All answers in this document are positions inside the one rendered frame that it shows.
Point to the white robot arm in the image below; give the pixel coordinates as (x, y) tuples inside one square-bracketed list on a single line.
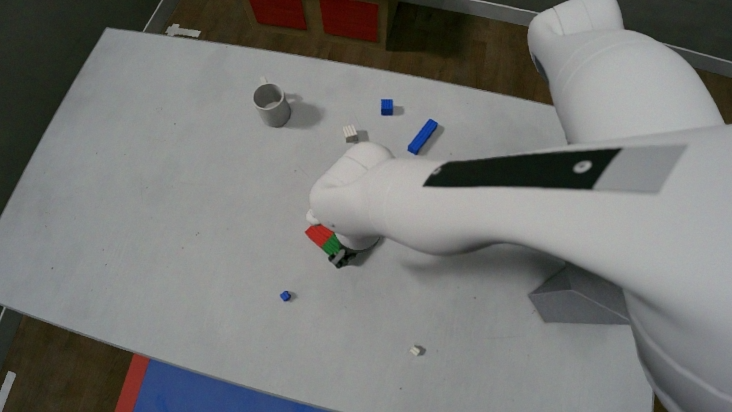
[(650, 213)]

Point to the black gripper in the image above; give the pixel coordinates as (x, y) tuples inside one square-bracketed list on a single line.
[(337, 258)]

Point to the dark green cube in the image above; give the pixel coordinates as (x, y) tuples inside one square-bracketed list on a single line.
[(331, 245)]

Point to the red wood-grain cube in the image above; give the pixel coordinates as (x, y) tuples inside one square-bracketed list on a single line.
[(320, 234)]

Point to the white mug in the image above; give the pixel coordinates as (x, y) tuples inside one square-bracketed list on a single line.
[(268, 95)]

